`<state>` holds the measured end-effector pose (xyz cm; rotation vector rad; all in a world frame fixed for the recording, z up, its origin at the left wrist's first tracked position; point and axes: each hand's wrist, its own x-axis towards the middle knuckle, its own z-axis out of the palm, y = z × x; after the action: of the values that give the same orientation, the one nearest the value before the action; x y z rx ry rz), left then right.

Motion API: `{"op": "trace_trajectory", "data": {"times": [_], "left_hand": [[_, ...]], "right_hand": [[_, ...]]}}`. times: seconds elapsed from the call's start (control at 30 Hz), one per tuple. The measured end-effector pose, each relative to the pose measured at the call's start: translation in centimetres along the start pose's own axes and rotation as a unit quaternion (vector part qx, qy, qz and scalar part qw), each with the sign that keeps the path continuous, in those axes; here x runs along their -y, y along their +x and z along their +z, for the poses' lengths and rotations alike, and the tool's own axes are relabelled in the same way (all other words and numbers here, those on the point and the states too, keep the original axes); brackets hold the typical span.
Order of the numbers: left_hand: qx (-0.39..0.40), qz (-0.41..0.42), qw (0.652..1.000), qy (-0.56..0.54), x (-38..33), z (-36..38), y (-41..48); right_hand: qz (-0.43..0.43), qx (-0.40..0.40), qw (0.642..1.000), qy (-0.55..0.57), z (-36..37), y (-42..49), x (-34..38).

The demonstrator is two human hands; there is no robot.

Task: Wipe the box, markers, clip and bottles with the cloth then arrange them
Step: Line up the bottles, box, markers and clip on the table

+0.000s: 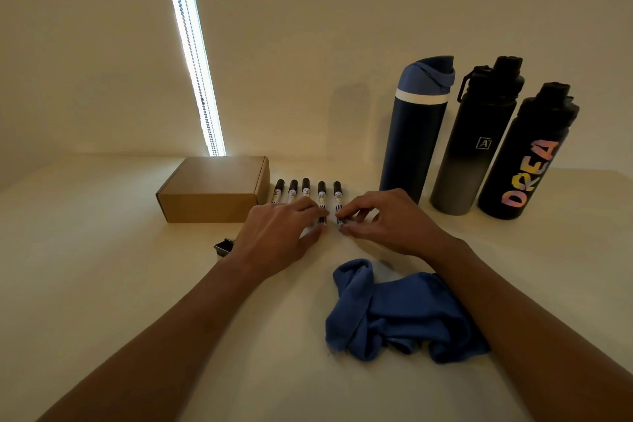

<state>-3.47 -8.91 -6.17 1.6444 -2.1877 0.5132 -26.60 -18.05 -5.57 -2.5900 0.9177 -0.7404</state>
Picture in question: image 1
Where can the blue cloth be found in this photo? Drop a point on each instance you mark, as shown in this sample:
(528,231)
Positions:
(405,313)

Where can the person's left forearm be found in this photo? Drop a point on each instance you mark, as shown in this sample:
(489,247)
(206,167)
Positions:
(148,362)

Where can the black grey gradient bottle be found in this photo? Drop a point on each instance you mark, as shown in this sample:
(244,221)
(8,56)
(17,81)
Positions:
(472,149)

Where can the black white striped marker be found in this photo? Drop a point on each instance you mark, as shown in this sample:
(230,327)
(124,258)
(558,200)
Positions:
(338,191)
(278,189)
(322,191)
(293,189)

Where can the brown paper box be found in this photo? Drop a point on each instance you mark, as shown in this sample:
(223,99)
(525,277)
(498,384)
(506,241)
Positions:
(212,184)

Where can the person's right forearm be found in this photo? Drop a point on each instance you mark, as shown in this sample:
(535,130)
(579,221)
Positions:
(539,337)

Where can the navy bottle with blue lid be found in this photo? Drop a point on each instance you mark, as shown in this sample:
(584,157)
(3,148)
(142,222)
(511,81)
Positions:
(413,149)

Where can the barcode label black marker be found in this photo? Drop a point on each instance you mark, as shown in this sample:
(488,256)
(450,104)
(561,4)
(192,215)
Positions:
(306,186)

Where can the person's left hand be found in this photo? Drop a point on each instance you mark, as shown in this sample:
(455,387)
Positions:
(272,243)

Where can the black binder clip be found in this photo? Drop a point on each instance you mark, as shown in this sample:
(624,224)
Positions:
(223,247)

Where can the person's right hand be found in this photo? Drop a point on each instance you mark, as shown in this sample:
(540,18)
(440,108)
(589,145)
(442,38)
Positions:
(400,229)

